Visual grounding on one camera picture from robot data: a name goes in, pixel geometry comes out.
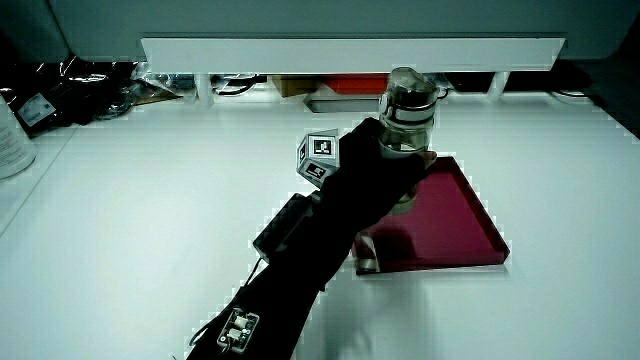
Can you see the grey metal tray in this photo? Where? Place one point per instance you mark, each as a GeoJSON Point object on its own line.
{"type": "Point", "coordinates": [340, 103]}

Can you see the red square tray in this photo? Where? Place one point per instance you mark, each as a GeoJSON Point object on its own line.
{"type": "Point", "coordinates": [450, 220]}

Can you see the small silver metal object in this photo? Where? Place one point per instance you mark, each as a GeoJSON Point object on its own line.
{"type": "Point", "coordinates": [366, 263]}

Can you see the clear plastic packaging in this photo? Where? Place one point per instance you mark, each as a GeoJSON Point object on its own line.
{"type": "Point", "coordinates": [160, 82]}

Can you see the brown cardboard box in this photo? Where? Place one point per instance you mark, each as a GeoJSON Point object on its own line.
{"type": "Point", "coordinates": [295, 85]}

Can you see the white plastic container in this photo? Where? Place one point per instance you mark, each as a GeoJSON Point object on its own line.
{"type": "Point", "coordinates": [12, 145]}

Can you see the black plastic bag pile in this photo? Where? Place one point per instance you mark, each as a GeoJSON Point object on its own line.
{"type": "Point", "coordinates": [75, 100]}

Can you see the clear bottle with grey lid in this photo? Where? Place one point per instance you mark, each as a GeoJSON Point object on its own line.
{"type": "Point", "coordinates": [407, 100]}

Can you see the person's left hand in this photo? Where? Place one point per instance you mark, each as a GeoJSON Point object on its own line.
{"type": "Point", "coordinates": [372, 170]}

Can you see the person's left forearm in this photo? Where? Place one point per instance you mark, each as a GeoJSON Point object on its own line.
{"type": "Point", "coordinates": [290, 290]}

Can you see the white desk shelf riser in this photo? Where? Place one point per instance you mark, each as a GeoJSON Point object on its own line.
{"type": "Point", "coordinates": [350, 55]}

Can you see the red box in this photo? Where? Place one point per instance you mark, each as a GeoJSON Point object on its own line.
{"type": "Point", "coordinates": [357, 83]}

